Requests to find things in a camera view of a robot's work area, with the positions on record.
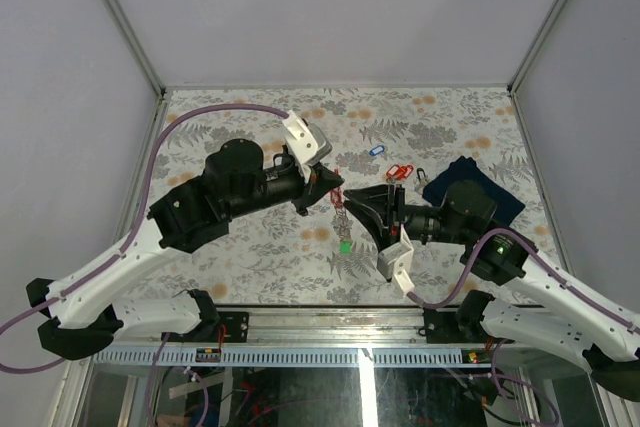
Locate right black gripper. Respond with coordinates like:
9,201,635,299
343,183,471,251

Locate red key tag with key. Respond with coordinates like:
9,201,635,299
330,187,345,212

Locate metal key holder red handle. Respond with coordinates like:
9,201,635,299
332,207,352,243

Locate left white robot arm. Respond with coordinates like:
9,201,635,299
26,139,343,360

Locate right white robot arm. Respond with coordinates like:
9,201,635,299
344,180,639,402

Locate red key tags bunch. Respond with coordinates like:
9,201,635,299
385,164,414,183

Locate blue key tag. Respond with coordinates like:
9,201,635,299
369,145,385,156

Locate dark blue cloth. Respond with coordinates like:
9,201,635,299
422,156,525,225

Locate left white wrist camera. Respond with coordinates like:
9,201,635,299
282,110,332,183

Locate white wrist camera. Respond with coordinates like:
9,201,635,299
282,110,332,183
376,225,415,295

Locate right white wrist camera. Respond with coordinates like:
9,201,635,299
376,225,415,295

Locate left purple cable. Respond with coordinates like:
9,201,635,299
0,103,291,374

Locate purple cable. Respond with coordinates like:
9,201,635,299
0,103,291,374
407,227,640,333

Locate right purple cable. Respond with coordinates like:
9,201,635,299
407,227,640,333

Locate aluminium front rail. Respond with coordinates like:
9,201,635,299
99,304,501,348

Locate grey slotted cable duct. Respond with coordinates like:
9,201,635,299
93,345,490,369

